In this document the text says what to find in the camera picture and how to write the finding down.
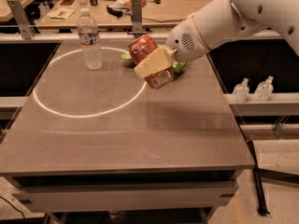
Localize black sunglasses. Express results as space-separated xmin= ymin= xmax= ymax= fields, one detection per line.
xmin=107 ymin=6 xmax=123 ymax=19

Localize green chip bag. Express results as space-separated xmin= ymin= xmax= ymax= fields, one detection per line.
xmin=121 ymin=52 xmax=187 ymax=74

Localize black leaning rod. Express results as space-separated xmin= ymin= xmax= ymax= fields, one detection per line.
xmin=247 ymin=140 xmax=270 ymax=217

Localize right clear sanitizer bottle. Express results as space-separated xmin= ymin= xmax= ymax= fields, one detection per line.
xmin=254 ymin=76 xmax=274 ymax=101

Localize white card on desk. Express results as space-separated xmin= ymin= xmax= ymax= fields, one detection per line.
xmin=48 ymin=7 xmax=75 ymax=20

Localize black cable on desk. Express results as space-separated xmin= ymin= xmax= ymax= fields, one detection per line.
xmin=142 ymin=14 xmax=185 ymax=23

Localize brown wallet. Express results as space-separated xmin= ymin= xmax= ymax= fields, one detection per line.
xmin=61 ymin=0 xmax=75 ymax=6

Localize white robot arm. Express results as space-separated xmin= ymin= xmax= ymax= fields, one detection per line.
xmin=135 ymin=0 xmax=299 ymax=78

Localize middle metal bracket post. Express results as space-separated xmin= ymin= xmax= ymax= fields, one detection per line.
xmin=129 ymin=0 xmax=146 ymax=38

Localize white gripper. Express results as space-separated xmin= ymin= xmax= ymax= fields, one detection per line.
xmin=135 ymin=16 xmax=210 ymax=78

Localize left clear sanitizer bottle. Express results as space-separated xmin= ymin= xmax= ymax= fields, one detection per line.
xmin=231 ymin=77 xmax=249 ymax=103

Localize left metal bracket post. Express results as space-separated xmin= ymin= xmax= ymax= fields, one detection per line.
xmin=7 ymin=0 xmax=36 ymax=39

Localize metal bracket post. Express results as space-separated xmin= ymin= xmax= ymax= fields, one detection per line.
xmin=129 ymin=0 xmax=146 ymax=38
xmin=7 ymin=0 xmax=36 ymax=39

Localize clear plastic water bottle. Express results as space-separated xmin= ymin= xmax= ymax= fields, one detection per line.
xmin=77 ymin=7 xmax=103 ymax=71

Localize clear sanitizer bottle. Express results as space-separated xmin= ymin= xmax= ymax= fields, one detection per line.
xmin=231 ymin=77 xmax=249 ymax=103
xmin=254 ymin=76 xmax=274 ymax=101

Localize orange soda can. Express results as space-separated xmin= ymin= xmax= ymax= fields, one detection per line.
xmin=128 ymin=35 xmax=174 ymax=89

